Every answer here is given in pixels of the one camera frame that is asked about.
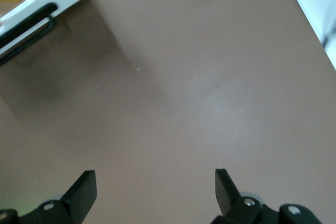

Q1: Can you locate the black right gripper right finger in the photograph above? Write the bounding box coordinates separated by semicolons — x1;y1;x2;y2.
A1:
212;168;323;224

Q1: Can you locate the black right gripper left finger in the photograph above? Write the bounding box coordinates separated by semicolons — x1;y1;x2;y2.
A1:
0;169;98;224

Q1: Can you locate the black wire drawer handle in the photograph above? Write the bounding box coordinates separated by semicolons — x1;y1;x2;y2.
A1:
0;3;59;67

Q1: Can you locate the brown table mat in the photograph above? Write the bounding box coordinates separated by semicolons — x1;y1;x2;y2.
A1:
0;0;336;224

